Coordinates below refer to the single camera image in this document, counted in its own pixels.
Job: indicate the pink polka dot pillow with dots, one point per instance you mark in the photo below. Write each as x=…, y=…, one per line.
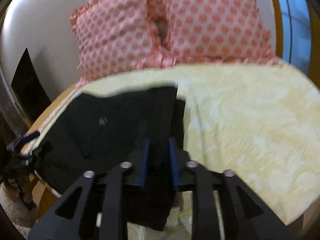
x=115, y=36
x=210, y=31

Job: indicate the blue glass window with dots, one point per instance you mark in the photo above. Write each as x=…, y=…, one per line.
x=297, y=38

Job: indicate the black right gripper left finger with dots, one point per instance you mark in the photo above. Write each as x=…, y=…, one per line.
x=138, y=158

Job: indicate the cream patterned bed cover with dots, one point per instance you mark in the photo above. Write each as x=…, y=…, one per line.
x=260, y=121

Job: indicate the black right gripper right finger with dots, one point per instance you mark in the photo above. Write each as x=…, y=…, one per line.
x=179, y=158

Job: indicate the pink polka dot pillow rear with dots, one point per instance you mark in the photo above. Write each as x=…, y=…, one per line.
x=115, y=36

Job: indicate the pink polka dot pillow front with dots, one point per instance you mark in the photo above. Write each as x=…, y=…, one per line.
x=210, y=31

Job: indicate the black pants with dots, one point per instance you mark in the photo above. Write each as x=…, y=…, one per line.
x=96, y=134

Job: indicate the black television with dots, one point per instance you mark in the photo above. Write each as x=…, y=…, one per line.
x=28, y=89

